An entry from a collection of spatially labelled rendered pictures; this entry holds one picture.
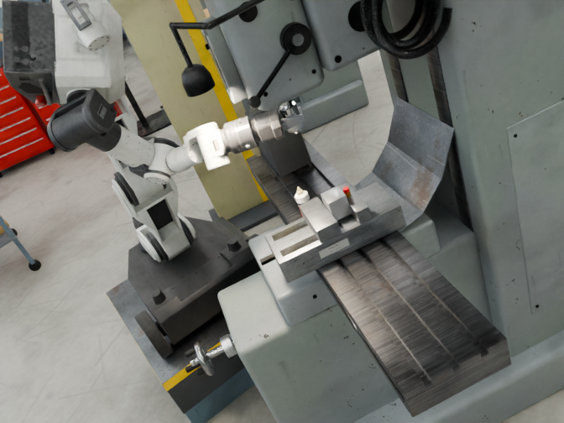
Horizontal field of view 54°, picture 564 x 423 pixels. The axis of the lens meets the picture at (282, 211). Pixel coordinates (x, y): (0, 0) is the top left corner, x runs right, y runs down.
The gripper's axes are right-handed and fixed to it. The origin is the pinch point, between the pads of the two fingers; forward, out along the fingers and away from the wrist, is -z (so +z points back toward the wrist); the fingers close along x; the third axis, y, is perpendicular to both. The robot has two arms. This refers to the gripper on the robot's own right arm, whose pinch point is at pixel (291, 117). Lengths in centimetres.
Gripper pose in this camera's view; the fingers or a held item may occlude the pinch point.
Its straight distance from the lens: 150.4
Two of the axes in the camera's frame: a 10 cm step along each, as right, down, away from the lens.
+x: -0.7, -5.4, 8.4
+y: 3.2, 7.8, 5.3
